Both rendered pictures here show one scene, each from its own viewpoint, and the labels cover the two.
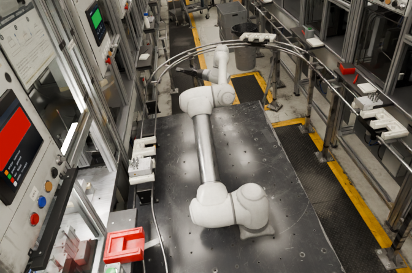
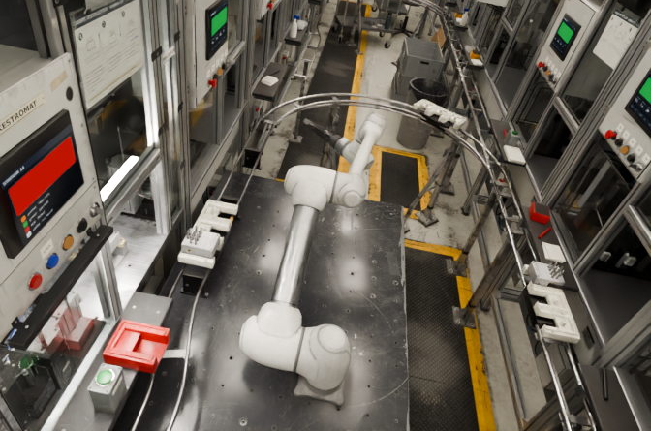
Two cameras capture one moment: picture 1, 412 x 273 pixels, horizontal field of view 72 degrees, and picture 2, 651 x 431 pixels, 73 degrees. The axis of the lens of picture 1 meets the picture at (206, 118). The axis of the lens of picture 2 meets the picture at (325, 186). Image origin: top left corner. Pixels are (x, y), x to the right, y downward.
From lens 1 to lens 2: 0.20 m
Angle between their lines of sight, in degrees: 1
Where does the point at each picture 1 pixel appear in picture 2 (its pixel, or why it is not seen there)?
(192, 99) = (303, 181)
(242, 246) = (293, 404)
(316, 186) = (434, 355)
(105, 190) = (140, 257)
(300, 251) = not seen: outside the picture
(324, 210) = (430, 393)
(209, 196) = (274, 323)
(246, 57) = (416, 130)
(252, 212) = (322, 366)
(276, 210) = (358, 373)
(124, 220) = (150, 310)
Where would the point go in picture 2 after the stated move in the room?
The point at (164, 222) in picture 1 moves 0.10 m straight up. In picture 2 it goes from (202, 328) to (202, 314)
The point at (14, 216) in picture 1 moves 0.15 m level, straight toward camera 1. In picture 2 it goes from (13, 272) to (32, 327)
